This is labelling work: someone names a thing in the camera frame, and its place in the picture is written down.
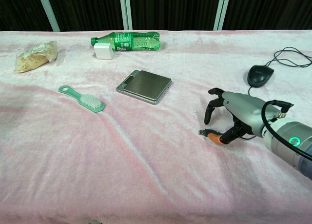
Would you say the green plastic soda bottle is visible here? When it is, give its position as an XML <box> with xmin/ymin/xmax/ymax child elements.
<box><xmin>90</xmin><ymin>31</ymin><xmax>161</xmax><ymax>52</ymax></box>

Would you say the green cleaning brush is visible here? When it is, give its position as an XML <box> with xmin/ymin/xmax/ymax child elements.
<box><xmin>58</xmin><ymin>85</ymin><xmax>106</xmax><ymax>114</ymax></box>

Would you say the packaged bread in plastic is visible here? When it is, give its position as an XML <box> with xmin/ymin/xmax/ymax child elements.
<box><xmin>14</xmin><ymin>40</ymin><xmax>59</xmax><ymax>73</ymax></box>

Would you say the pink plush cloth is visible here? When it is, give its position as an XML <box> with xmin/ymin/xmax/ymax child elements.
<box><xmin>0</xmin><ymin>29</ymin><xmax>312</xmax><ymax>224</ymax></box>

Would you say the white metal frame post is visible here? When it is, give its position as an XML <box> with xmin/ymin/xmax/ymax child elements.
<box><xmin>213</xmin><ymin>0</ymin><xmax>231</xmax><ymax>31</ymax></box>
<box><xmin>36</xmin><ymin>0</ymin><xmax>60</xmax><ymax>32</ymax></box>
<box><xmin>118</xmin><ymin>0</ymin><xmax>133</xmax><ymax>31</ymax></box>

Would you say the black robot wrist cable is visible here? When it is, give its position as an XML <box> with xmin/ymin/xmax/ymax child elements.
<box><xmin>261</xmin><ymin>100</ymin><xmax>312</xmax><ymax>161</ymax></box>

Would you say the white power adapter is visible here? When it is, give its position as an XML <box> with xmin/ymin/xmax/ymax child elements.
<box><xmin>92</xmin><ymin>42</ymin><xmax>115</xmax><ymax>61</ymax></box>

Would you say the black computer mouse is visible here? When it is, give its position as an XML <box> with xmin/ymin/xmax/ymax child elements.
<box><xmin>247</xmin><ymin>64</ymin><xmax>275</xmax><ymax>88</ymax></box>

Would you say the silver digital kitchen scale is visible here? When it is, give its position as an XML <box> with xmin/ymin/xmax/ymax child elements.
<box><xmin>116</xmin><ymin>69</ymin><xmax>172</xmax><ymax>105</ymax></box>

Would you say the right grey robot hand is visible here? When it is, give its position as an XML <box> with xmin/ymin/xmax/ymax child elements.
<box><xmin>204</xmin><ymin>87</ymin><xmax>281</xmax><ymax>145</ymax></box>

